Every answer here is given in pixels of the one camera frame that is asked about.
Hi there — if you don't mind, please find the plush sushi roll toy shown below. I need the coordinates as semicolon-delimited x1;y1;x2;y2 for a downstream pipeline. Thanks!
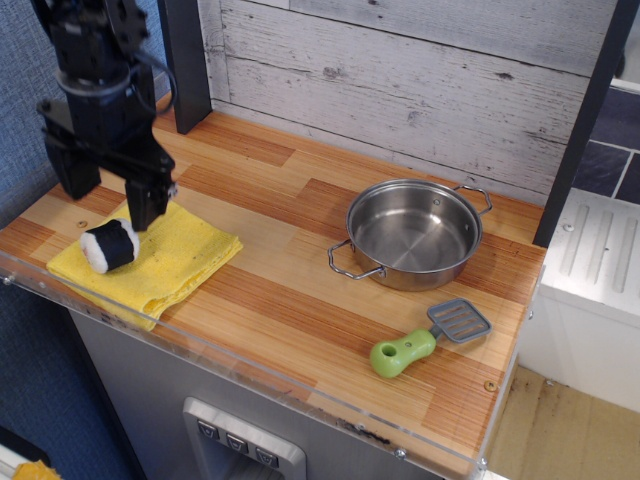
79;218;140;274

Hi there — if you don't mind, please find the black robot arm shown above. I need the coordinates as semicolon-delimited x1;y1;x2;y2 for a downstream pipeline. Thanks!
32;1;176;232

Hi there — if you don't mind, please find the dark grey left post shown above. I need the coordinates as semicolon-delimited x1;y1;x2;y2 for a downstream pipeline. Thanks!
158;0;212;134

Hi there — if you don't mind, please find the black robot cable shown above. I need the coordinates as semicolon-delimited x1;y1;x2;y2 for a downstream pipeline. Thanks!
130;47;179;116

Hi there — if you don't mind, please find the dark grey right post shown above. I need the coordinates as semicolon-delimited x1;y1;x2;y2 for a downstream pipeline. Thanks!
533;0;639;247

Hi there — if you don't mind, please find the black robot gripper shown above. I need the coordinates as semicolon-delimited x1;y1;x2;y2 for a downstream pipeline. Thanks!
37;64;176;232

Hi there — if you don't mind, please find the green handled grey toy spatula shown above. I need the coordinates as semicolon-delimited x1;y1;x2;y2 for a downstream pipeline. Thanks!
369;298;492;378

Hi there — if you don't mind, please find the dark grey post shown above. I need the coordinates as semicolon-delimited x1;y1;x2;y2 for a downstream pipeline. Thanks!
158;0;212;134
533;0;639;247

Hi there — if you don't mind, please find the clear acrylic edge guard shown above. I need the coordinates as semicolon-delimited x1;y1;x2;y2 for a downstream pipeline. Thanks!
1;254;488;479

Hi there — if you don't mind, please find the yellow folded towel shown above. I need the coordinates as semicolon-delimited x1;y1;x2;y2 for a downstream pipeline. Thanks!
47;202;242;331

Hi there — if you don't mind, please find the grey toy fridge dispenser panel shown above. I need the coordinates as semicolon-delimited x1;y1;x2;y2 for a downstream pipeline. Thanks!
183;397;307;479

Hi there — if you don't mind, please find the stainless steel pot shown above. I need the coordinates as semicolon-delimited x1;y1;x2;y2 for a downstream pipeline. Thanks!
327;179;493;291

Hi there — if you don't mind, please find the yellow object at corner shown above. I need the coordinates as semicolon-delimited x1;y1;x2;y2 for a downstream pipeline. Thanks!
11;461;62;480

